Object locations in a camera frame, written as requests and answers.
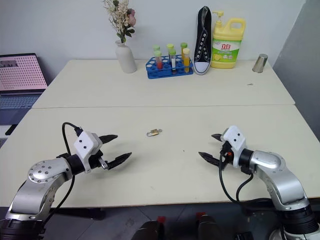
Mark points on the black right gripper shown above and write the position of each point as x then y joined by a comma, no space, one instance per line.
227,156

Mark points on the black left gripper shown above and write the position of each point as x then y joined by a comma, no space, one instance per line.
96,160

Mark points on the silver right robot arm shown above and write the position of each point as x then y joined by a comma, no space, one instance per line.
282,180

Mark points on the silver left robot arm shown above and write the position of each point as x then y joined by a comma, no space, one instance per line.
37,185

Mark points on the small brass padlock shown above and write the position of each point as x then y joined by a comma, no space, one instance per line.
153,133

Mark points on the dark rounded shape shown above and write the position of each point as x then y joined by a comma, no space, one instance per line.
207,228
148,231

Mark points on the blue test tube rack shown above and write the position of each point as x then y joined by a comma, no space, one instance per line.
156,72

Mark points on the white ceramic vase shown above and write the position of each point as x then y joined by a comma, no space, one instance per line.
126,58

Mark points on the test tube with orange liquid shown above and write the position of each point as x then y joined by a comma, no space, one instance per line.
186,60

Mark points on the test tube with white label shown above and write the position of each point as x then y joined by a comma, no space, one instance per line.
173,62

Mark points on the stainless steel cup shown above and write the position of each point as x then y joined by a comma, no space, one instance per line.
260,63

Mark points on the test tube with red liquid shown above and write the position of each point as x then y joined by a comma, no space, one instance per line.
159,61

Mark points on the yellow detergent bottle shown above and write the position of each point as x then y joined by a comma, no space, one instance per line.
226,50

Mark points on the black canvas sneaker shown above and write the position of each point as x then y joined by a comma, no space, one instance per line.
202,45

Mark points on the green capped test tube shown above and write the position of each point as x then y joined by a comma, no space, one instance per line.
170,46
156,47
184,45

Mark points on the open laptop computer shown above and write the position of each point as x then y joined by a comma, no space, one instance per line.
20,75

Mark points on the dried flower bouquet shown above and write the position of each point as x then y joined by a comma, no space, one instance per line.
121,15

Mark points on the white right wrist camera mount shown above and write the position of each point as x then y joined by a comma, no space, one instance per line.
236,142

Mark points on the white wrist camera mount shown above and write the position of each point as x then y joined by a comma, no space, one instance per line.
236,142
85,145

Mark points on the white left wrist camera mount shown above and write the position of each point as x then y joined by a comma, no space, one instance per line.
85,145

